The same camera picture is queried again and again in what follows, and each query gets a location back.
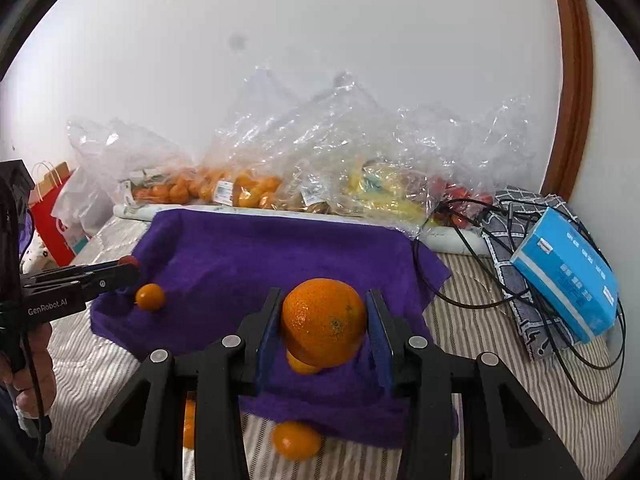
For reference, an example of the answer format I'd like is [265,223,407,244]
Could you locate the grey striped bed sheet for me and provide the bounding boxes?
[42,215,626,480]

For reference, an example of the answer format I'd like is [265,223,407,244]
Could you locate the brown wooden door frame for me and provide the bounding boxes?
[540,0,596,206]

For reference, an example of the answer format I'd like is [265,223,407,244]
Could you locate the large orange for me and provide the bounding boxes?
[280,278,368,368]

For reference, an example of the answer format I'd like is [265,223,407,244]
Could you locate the red paper bag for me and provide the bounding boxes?
[27,161,76,267]

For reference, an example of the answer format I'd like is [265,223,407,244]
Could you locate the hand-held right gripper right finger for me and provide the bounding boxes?
[365,288,584,480]

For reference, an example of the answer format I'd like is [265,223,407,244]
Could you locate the white spotted cloth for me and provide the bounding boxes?
[22,240,58,273]

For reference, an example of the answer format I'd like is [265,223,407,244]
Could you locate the purple towel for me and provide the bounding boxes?
[90,209,458,448]

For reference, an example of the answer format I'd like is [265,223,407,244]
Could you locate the tangerine with green stem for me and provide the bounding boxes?
[271,421,323,462]

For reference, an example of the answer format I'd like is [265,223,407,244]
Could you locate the person's left hand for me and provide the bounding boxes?
[0,320,57,396]

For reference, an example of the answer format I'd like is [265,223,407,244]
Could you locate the grey patterned cloth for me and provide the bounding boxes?
[482,186,608,361]

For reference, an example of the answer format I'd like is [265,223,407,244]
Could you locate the bagged yellow fruits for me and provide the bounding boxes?
[345,160,431,221]

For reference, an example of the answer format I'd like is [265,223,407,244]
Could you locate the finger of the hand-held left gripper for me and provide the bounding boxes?
[85,264,142,302]
[22,260,124,286]

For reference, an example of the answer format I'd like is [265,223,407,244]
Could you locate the purple plush item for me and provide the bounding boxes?
[20,210,36,256]

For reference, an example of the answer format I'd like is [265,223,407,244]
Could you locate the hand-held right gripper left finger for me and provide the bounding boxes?
[62,287,285,480]

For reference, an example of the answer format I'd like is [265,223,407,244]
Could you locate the bagged red tomatoes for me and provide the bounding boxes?
[432,177,493,228]

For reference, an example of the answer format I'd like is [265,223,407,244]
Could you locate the white plastic bag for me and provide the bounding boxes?
[50,167,113,256]

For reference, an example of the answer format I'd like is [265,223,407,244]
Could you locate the small orange tangerine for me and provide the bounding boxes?
[135,283,166,312]

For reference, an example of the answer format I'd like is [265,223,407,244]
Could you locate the blue tissue box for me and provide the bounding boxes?
[510,206,621,345]

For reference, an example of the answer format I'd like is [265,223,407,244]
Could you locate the pile of bagged oranges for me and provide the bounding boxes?
[132,167,283,209]

